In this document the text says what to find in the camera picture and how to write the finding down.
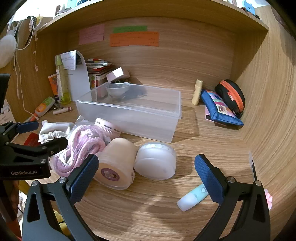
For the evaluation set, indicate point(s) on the yellow green spray bottle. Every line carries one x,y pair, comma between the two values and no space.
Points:
63,85

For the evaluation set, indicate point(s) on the white round container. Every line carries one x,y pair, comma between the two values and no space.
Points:
155,162

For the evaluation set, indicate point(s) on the red packet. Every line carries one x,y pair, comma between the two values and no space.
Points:
31,140

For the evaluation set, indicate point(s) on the clear plastic bag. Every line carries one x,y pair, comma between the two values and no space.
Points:
83,121

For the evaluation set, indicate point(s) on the clear plastic storage box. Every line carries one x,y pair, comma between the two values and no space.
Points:
138,115

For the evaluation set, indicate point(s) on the stack of books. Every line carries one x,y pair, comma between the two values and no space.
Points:
99,69

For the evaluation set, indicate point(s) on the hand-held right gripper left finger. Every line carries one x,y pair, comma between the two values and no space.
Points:
83,178

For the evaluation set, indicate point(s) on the white curved paper holder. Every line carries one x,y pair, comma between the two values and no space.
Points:
79,83

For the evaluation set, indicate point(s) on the small mint green bottle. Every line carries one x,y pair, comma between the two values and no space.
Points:
192,199

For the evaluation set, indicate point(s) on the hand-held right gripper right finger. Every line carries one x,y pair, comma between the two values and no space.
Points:
209,178

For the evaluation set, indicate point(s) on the white cloth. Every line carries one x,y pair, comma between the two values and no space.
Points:
53,132

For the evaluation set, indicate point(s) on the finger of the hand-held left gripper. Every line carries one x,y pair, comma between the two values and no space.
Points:
27,127
55,142

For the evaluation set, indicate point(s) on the beige tube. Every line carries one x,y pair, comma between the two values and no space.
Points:
197,92

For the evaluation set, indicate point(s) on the white fluffy pompom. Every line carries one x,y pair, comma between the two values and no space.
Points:
7,51

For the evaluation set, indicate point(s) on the small bowl of trinkets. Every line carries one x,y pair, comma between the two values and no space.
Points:
122,81

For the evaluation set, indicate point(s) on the pink flower object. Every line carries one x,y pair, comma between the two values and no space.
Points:
268,199

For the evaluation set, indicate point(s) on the small pink white box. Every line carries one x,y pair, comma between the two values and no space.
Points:
116,73

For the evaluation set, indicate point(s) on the orange paper note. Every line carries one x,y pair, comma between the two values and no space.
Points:
134,39

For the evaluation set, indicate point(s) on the pink paper note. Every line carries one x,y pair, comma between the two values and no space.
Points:
91,34

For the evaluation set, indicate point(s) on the pink lipstick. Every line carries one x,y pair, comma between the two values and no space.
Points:
62,110

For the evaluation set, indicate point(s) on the small orange box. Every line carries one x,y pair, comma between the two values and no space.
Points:
53,84

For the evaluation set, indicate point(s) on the blue pencil case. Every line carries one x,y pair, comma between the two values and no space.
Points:
219,109

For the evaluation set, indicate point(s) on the beige jar with purple label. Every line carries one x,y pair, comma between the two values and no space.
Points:
118,162

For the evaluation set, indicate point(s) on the orange green tube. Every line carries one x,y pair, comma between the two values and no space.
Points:
44,107

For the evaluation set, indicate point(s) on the green paper note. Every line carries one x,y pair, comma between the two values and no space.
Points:
129,29

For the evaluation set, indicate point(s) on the black case with orange zip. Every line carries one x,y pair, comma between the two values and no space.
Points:
231,92

